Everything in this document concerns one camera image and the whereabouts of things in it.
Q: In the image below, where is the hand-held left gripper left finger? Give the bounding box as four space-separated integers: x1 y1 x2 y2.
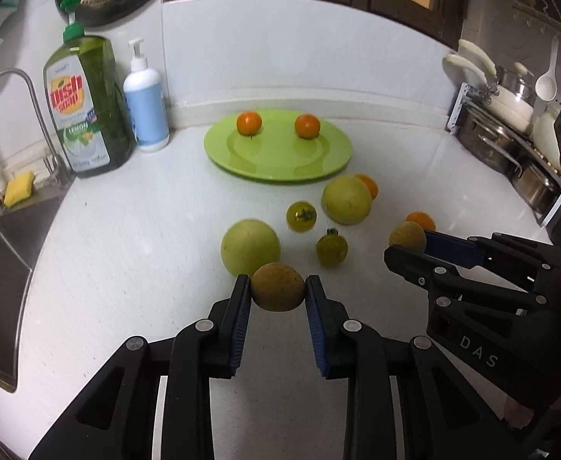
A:
28 274 253 460

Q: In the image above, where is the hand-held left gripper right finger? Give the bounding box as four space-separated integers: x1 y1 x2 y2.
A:
305 275 525 460

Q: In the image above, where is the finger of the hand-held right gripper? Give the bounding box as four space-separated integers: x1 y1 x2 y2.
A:
424 230 561 288
384 244 550 317

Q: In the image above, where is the brown kiwi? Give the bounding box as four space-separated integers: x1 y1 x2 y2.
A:
251 262 306 312
389 221 428 255

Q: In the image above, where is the orange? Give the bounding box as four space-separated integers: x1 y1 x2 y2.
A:
405 211 436 232
354 174 379 200
236 110 263 136
294 113 321 139

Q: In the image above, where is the green apple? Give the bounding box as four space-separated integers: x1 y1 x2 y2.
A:
220 219 282 276

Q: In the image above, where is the green tomato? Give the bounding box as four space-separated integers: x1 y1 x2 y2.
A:
315 229 349 267
286 200 318 233

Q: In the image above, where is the yellow-green round fruit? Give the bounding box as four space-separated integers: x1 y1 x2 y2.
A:
322 175 373 226

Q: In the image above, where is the green plate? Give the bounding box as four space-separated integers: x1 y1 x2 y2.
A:
203 109 354 184

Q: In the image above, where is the person's right hand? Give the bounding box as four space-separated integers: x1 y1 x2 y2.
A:
502 392 537 432

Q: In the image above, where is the small stainless steel pot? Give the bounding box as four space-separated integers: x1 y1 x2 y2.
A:
510 163 561 216

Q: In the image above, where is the large stainless steel pot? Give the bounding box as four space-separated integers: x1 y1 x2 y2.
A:
458 105 525 174

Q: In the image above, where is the white container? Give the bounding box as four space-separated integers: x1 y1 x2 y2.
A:
532 105 561 168

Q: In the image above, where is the white ladle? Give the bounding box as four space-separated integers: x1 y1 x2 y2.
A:
534 38 560 102

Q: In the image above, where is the white blue pump bottle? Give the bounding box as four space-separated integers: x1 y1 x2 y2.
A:
123 37 171 153

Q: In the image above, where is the steel sink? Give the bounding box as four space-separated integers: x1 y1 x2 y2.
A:
0 196 66 394

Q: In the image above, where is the yellow sponge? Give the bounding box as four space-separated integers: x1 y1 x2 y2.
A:
3 170 36 208

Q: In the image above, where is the green dish soap bottle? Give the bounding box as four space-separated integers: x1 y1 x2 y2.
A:
43 0 135 179

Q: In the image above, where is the chrome gooseneck faucet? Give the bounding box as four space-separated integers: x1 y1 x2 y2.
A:
0 68 76 187

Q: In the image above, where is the white saucepan cream handle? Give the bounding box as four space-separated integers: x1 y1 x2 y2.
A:
446 54 535 136

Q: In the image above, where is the steel saucepan cream handle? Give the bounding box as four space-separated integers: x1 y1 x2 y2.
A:
458 38 536 106

